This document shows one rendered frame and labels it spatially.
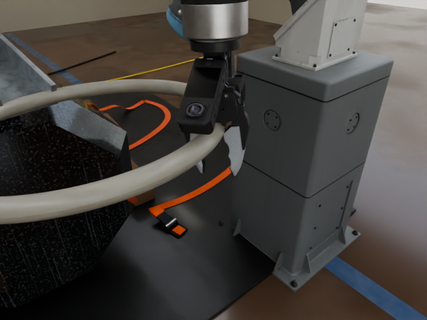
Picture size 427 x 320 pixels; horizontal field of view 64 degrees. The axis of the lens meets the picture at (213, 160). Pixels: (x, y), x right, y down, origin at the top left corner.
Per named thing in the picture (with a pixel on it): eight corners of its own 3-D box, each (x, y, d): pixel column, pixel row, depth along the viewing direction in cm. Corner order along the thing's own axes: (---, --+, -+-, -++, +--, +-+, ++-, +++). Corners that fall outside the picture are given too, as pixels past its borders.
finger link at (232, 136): (255, 159, 59) (244, 110, 55) (250, 177, 54) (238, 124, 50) (237, 161, 60) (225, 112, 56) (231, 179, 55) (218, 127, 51)
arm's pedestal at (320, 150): (281, 187, 197) (302, 33, 151) (360, 235, 164) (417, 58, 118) (215, 225, 170) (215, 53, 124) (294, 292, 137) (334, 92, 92)
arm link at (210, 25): (242, 4, 41) (166, 6, 43) (242, 46, 43) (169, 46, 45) (252, -2, 48) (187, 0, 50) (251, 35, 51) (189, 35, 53)
